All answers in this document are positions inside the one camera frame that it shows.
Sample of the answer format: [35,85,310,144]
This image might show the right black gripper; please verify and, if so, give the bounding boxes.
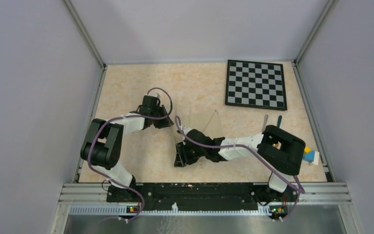
[174,140,206,167]

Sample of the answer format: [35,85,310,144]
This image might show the colourful toy blocks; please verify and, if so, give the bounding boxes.
[302,146,320,165]

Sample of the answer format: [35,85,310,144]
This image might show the gold spoon green handle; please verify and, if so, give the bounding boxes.
[277,115,282,127]

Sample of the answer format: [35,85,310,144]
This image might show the silver knife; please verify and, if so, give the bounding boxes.
[262,115,269,132]

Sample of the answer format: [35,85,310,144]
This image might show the black white checkerboard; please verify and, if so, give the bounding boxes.
[224,59,287,111]

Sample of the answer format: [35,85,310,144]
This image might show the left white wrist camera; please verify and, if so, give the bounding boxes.
[146,93,160,99]

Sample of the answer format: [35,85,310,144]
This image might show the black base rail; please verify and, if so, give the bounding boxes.
[106,182,297,212]

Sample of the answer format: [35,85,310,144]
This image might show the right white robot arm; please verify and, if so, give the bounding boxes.
[177,125,306,201]

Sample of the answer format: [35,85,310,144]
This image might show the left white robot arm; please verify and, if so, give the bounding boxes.
[80,94,174,202]

